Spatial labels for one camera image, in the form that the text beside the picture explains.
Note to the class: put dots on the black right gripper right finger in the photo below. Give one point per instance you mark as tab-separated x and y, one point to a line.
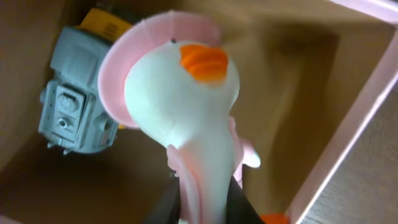
238	208

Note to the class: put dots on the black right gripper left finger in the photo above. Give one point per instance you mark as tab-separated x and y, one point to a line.
167	209

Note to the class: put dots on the grey and yellow toy truck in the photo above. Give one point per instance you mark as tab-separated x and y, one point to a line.
73	117

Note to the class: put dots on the white duck toy pink hat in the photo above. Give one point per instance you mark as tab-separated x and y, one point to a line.
169	77

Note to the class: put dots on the pink cardboard box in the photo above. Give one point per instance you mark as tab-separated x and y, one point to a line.
302	64

